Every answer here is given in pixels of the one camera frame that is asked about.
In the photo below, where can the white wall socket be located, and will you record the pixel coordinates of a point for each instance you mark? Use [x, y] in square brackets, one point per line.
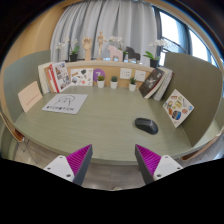
[126, 73]
[140, 75]

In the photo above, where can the round purple number sticker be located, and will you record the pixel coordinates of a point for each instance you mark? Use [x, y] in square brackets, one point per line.
[99, 72]

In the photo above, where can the beige card with red text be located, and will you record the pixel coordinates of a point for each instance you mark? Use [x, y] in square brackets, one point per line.
[29, 96]

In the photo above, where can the small plant in white pot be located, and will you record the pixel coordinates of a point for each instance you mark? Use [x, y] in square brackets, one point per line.
[114, 84]
[132, 86]
[101, 83]

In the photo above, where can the colourful cartoon sticker sheet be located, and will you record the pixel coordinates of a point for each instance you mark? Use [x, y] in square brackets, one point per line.
[177, 108]

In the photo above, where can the wooden chair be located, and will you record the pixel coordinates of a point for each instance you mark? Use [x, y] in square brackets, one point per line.
[203, 146]
[15, 133]

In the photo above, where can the wooden hand model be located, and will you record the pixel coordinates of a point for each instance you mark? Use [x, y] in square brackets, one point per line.
[87, 46]

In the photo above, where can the wooden mannequin figure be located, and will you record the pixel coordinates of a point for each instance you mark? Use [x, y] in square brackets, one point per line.
[101, 41]

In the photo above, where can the pink wooden horse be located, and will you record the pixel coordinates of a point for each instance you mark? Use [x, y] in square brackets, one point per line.
[115, 53]

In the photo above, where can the black wooden horse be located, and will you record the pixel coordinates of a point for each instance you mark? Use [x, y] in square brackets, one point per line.
[132, 55]

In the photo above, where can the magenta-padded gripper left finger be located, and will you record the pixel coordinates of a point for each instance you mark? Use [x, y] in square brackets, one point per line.
[63, 166]

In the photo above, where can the grey curtain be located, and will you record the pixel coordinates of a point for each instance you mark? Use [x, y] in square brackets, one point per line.
[116, 20]

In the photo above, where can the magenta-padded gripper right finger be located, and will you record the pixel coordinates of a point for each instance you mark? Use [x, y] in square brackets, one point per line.
[163, 166]

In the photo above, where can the black computer mouse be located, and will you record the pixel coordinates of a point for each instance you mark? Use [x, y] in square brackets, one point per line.
[146, 126]

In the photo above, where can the magazine with photo cover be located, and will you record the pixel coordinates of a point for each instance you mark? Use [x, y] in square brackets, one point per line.
[61, 76]

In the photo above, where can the black-covered book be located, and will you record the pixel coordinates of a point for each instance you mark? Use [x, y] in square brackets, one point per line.
[150, 83]

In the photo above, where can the white picture sticker sheet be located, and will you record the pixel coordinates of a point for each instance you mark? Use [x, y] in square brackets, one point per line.
[81, 77]

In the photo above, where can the red-covered book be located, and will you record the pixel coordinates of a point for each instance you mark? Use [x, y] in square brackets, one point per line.
[49, 78]

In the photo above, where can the white orchid in black pot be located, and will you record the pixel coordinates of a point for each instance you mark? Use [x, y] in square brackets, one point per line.
[116, 39]
[154, 62]
[73, 57]

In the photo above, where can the white mouse pad with drawing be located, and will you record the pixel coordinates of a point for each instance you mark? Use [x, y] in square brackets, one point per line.
[65, 104]

